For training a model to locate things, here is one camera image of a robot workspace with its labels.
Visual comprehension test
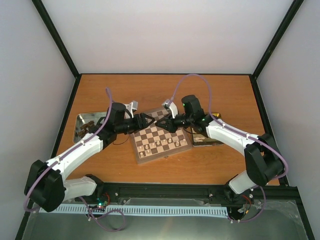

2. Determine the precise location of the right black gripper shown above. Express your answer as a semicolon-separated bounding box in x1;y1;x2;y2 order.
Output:
155;113;193;134

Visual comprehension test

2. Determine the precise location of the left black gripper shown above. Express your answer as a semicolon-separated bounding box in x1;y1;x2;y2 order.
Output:
116;113;156;135

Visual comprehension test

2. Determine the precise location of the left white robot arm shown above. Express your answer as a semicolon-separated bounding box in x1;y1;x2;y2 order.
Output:
23;102;155;212

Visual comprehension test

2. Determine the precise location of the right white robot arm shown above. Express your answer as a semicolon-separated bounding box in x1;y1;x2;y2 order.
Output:
156;95;286;203

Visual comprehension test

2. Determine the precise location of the wooden chess board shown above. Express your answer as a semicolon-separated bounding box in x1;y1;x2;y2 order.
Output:
130;123;193;164

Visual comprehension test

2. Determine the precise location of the dark chess pieces pile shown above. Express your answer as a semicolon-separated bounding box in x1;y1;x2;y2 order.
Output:
77;120;95;138

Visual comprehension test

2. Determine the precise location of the left controller board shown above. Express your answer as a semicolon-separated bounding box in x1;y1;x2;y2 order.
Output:
89;192;111;213

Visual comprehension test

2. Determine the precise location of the gold metal tin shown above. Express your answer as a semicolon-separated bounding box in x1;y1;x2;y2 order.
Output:
190;112;223;147

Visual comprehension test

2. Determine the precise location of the silver metal tin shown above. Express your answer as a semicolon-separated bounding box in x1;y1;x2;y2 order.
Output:
72;111;106;143

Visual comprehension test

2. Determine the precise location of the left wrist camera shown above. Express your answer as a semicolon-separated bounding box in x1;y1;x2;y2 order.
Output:
124;100;138;119

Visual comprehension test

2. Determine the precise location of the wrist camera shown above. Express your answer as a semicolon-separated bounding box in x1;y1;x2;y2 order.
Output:
162;99;179;119
124;100;138;119

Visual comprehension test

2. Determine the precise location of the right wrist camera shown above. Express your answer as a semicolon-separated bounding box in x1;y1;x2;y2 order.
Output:
162;99;179;119

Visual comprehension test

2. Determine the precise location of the black aluminium frame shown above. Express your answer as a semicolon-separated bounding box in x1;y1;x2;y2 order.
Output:
14;0;317;240

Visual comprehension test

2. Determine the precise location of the light blue cable duct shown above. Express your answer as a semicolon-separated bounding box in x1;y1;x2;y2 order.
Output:
53;204;230;218

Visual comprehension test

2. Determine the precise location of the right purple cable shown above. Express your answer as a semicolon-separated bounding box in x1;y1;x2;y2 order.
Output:
172;73;290;224

